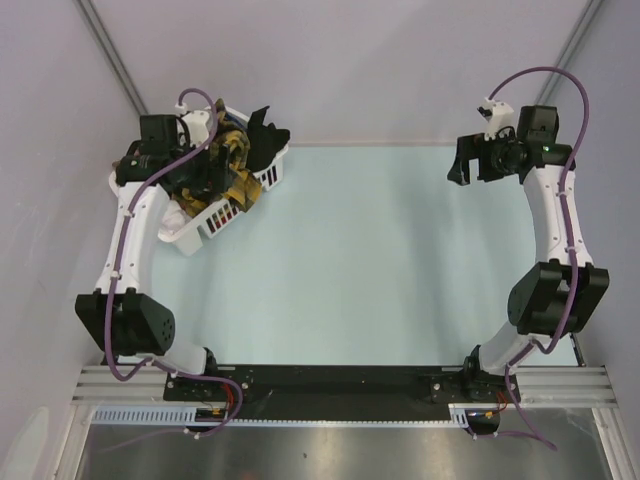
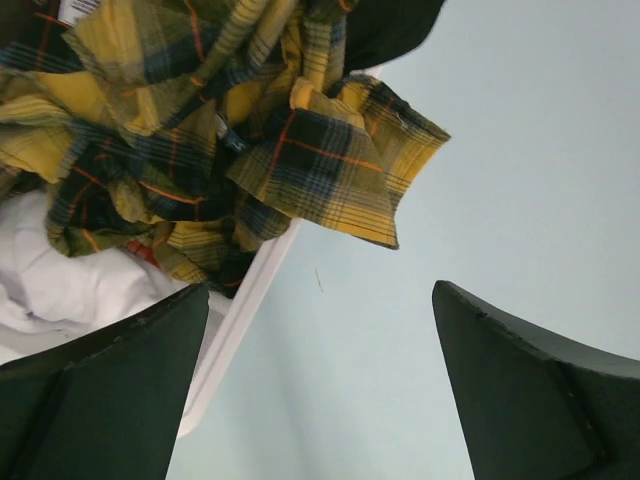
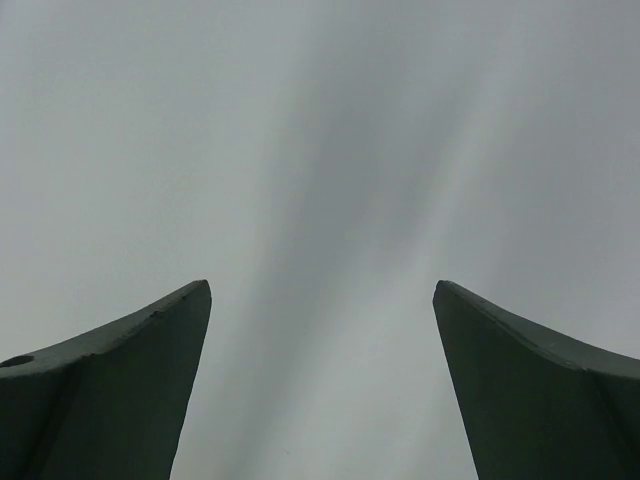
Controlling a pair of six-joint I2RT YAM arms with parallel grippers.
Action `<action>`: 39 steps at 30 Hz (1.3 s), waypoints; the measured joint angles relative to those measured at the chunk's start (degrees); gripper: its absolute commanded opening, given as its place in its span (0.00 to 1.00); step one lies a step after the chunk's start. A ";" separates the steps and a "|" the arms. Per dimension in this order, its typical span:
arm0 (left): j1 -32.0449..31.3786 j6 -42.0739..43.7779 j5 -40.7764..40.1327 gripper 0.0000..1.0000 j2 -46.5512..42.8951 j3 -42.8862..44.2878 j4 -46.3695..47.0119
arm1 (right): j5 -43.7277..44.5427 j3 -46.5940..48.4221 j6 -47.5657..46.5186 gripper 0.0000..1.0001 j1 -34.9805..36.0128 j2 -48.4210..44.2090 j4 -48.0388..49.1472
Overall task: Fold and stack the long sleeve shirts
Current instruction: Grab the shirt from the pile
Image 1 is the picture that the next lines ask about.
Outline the white plastic laundry basket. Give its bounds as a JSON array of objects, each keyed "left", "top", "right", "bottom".
[{"left": 108, "top": 108, "right": 292, "bottom": 258}]

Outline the black shirt in basket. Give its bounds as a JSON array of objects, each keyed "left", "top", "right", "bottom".
[{"left": 246, "top": 106, "right": 291, "bottom": 172}]

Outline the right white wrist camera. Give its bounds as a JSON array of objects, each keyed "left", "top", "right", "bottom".
[{"left": 478, "top": 97, "right": 514, "bottom": 140}]

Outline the yellow plaid long sleeve shirt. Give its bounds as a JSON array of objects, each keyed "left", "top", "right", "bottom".
[{"left": 172, "top": 98, "right": 262, "bottom": 217}]

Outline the blue shirt in basket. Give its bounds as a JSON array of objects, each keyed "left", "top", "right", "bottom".
[{"left": 218, "top": 111, "right": 246, "bottom": 130}]

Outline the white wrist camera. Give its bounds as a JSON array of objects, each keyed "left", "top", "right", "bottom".
[
  {"left": 478, "top": 97, "right": 514, "bottom": 140},
  {"left": 175, "top": 103, "right": 213, "bottom": 148}
]

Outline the left corner aluminium post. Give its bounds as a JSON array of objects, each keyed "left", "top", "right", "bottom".
[{"left": 73, "top": 0, "right": 149, "bottom": 115}]

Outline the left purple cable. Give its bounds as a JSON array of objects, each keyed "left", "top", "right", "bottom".
[{"left": 102, "top": 88, "right": 245, "bottom": 442}]

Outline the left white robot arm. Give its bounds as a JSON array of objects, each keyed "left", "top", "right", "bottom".
[{"left": 75, "top": 110, "right": 221, "bottom": 400}]

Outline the corner aluminium post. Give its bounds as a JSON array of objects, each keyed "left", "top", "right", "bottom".
[
  {"left": 536, "top": 0, "right": 606, "bottom": 104},
  {"left": 73, "top": 0, "right": 149, "bottom": 115}
]

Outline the white shirt in basket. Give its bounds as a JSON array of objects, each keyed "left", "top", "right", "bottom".
[{"left": 159, "top": 200, "right": 191, "bottom": 236}]

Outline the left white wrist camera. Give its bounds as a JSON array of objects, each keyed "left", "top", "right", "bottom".
[{"left": 175, "top": 103, "right": 213, "bottom": 148}]

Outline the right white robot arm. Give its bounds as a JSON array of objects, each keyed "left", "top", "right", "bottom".
[{"left": 447, "top": 99, "right": 610, "bottom": 401}]

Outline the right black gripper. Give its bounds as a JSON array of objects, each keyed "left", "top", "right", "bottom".
[{"left": 448, "top": 128, "right": 519, "bottom": 186}]

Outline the right corner aluminium post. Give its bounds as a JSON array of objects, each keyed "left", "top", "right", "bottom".
[{"left": 536, "top": 0, "right": 606, "bottom": 104}]

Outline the aluminium frame rail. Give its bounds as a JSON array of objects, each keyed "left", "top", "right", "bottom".
[{"left": 71, "top": 366, "right": 618, "bottom": 408}]

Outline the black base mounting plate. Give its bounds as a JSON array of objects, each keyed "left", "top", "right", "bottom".
[{"left": 163, "top": 363, "right": 522, "bottom": 421}]

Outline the white slotted cable duct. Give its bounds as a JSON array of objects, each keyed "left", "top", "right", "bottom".
[{"left": 92, "top": 406, "right": 469, "bottom": 428}]

